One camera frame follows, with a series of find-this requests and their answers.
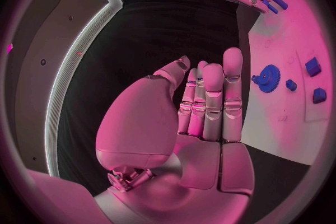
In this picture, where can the small blue plug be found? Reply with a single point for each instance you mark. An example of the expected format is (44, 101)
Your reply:
(292, 85)

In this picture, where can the white task board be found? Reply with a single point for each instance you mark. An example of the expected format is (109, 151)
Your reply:
(283, 43)

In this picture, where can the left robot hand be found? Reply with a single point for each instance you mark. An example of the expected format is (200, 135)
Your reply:
(147, 123)

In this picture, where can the blue gear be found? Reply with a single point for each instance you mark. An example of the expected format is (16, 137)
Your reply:
(270, 81)

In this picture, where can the blue block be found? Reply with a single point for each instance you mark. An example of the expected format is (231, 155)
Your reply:
(313, 67)
(319, 96)

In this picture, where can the blue long cylinder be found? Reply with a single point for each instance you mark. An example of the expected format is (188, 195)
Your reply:
(272, 8)
(279, 2)

